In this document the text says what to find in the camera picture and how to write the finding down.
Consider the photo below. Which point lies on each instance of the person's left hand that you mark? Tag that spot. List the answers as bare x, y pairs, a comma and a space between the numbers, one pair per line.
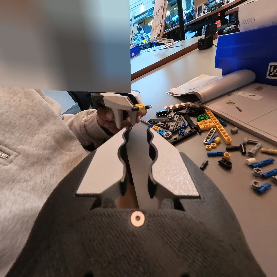
107, 120

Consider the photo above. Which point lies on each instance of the small blue bin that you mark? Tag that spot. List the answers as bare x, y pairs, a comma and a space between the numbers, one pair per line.
135, 52

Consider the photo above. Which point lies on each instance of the small black box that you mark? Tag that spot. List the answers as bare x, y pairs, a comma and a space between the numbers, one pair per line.
211, 29

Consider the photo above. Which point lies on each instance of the white printed paper bag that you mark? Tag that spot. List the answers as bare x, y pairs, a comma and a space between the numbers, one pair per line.
257, 15

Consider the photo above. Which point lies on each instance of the grey zip hoodie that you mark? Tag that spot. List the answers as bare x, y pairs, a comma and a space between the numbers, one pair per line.
32, 162

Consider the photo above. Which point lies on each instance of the wooden board stand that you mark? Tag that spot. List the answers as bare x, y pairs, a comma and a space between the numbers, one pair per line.
159, 19

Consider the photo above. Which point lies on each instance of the black chair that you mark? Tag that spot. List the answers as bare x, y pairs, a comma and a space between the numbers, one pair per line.
82, 99

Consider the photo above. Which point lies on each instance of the large blue storage bin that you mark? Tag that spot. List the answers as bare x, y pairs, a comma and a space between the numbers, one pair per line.
238, 56

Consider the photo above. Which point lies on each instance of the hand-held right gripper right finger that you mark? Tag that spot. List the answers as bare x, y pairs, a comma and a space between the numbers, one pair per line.
173, 173

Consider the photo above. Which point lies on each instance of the black battery charger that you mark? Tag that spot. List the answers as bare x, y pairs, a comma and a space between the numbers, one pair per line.
203, 42

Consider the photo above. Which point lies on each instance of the person's left forearm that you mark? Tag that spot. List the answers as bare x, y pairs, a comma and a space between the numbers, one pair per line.
82, 127

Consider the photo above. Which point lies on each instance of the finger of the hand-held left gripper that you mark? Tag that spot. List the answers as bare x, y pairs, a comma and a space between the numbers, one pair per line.
137, 97
118, 101

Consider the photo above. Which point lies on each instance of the yellow lego bush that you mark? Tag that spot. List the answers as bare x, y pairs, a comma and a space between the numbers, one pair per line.
141, 107

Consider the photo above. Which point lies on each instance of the lego instruction booklet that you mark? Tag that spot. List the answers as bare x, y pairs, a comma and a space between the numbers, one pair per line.
238, 108

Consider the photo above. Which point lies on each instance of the black pillar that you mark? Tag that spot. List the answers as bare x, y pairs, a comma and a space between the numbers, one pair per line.
181, 19

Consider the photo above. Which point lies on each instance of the pile of lego pieces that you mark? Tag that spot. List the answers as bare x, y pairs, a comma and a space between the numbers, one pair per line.
216, 124

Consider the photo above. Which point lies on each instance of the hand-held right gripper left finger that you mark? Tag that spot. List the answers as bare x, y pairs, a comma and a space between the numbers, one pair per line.
99, 168

